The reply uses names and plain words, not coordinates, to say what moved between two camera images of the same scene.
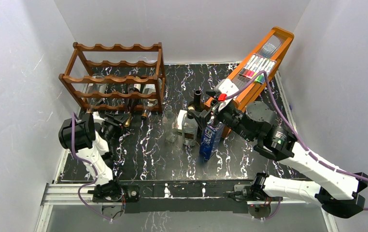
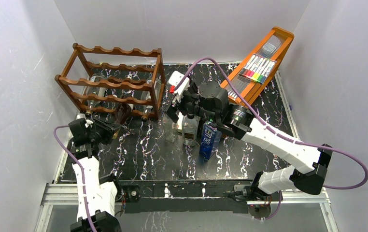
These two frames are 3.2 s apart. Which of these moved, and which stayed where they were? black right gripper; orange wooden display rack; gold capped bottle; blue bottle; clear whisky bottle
Moved: black right gripper; gold capped bottle
Stayed: clear whisky bottle; orange wooden display rack; blue bottle
